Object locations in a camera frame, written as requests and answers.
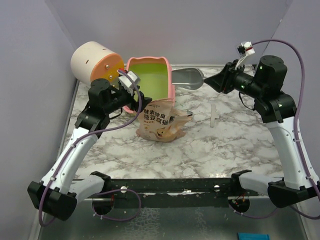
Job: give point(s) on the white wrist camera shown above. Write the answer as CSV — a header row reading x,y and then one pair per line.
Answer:
x,y
127,79
245,50

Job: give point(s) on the torn clear bag strip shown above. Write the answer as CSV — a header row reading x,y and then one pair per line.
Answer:
x,y
213,115

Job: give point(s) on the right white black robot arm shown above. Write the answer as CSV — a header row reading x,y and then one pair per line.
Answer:
x,y
278,112

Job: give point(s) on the clear plastic litter scoop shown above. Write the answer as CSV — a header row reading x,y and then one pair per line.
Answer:
x,y
187,78

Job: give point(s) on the blue object at bottom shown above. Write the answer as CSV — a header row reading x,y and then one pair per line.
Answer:
x,y
252,236

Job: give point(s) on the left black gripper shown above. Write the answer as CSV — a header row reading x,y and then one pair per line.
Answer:
x,y
132,102

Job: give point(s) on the cream orange cylindrical container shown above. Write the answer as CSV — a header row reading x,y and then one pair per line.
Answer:
x,y
92,61

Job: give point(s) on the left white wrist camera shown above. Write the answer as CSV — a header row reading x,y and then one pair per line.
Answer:
x,y
127,79

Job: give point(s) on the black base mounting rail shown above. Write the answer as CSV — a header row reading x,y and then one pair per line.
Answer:
x,y
171,192

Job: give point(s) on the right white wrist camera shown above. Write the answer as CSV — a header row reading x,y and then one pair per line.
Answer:
x,y
245,50

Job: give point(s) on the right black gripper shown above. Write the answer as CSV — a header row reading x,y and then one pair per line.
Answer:
x,y
221,81

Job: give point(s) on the beige cat litter bag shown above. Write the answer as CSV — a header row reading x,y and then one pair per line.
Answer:
x,y
161,122

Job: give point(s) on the pink green litter box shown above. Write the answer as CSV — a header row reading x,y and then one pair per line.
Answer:
x,y
155,75

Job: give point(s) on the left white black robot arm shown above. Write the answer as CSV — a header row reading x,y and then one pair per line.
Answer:
x,y
55,194

